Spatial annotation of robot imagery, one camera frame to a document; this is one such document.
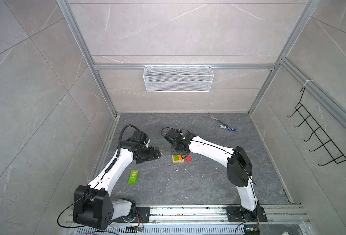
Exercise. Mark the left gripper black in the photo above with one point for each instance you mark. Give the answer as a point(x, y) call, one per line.
point(152, 155)

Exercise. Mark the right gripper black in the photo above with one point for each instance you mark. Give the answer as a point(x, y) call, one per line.
point(173, 152)

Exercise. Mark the natural wood block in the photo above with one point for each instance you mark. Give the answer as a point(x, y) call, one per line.
point(176, 161)

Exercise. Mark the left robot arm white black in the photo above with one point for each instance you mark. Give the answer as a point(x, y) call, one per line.
point(93, 206)

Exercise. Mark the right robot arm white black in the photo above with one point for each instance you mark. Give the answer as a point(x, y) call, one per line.
point(235, 160)

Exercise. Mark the green snack wrapper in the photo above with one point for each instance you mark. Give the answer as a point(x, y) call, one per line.
point(133, 177)

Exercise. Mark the blue marker pen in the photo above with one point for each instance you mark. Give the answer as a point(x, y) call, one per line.
point(228, 128)

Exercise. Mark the white wire mesh basket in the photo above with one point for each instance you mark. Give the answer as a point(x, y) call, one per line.
point(164, 79)

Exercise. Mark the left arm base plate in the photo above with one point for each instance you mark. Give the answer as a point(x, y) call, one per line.
point(137, 215)

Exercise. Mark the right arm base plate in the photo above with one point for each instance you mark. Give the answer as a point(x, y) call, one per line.
point(239, 214)

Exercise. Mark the black wire hook rack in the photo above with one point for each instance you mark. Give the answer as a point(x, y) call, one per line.
point(317, 131)

